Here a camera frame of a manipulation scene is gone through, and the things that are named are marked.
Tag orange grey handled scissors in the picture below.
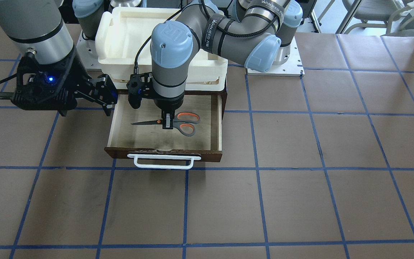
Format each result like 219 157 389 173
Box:
132 112 201 137

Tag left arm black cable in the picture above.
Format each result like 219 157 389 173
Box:
134 9 186 76

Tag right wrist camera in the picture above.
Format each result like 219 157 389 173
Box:
16 70 67 103

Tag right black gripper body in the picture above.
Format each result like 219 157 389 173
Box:
11 47 92 116

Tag grey office chair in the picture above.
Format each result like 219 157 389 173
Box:
336 0 414 34

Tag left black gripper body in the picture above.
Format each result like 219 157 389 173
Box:
154 97 184 117

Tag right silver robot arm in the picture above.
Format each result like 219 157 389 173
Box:
0 0 118 117

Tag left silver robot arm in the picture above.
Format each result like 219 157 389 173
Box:
150 0 303 129

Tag white plastic tray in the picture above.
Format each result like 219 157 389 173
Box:
95 7 228 91

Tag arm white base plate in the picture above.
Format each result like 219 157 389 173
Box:
76 31 101 72
247 38 305 77

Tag dark wooden drawer cabinet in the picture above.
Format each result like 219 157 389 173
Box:
105 79 228 169

